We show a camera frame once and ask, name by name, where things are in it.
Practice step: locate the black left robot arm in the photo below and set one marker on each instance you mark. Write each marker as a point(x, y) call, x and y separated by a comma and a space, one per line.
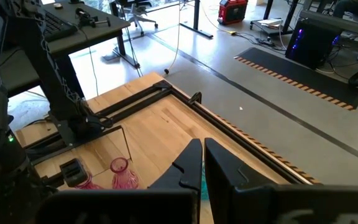
point(42, 77)

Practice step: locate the black power strip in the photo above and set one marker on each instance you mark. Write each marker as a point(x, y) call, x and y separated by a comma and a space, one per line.
point(264, 42)

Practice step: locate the long grey desk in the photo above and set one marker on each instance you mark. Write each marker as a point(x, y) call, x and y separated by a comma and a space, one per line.
point(337, 23)

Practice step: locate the black desk clamp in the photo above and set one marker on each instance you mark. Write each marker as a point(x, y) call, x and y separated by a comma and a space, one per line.
point(89, 19)

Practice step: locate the cyan diamond-textured glass vase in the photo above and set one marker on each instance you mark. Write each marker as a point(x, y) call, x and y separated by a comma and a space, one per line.
point(204, 189)

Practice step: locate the small round desk puck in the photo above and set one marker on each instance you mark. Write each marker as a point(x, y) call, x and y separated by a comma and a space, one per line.
point(57, 5)

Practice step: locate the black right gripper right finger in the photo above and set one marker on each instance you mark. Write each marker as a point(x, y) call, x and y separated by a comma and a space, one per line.
point(259, 205)

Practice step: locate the black striped-edge floor mat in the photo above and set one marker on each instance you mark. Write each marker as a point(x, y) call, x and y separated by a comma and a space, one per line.
point(291, 71)

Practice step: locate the black desk leg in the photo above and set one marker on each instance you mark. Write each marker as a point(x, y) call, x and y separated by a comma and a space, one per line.
point(196, 18)

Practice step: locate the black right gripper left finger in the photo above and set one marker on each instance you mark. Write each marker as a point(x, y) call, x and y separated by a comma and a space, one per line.
point(166, 205)

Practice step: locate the grey desk top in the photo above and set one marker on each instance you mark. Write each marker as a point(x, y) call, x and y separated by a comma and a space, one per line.
point(82, 37)

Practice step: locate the black metal table frame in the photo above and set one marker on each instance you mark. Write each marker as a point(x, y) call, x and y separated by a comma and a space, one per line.
point(244, 143)

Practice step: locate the red black equipment case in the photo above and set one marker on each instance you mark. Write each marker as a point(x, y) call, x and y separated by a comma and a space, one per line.
point(232, 11)

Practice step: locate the black low cart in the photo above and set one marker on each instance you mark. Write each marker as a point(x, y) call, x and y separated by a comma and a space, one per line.
point(272, 29)

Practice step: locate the purple slender-necked glass vase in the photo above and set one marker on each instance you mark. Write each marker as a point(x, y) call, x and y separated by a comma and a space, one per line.
point(89, 185)

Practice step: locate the purple dimpled glass vase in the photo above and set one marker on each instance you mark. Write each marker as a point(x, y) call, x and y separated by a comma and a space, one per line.
point(123, 177)

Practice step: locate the black keyboard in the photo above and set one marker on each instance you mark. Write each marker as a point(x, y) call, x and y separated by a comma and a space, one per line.
point(56, 26)

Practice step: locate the black computer tower purple lights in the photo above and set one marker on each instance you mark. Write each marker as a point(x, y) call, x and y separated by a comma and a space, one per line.
point(311, 43)

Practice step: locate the black office chair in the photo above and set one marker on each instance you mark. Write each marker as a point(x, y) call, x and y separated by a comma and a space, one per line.
point(138, 12)

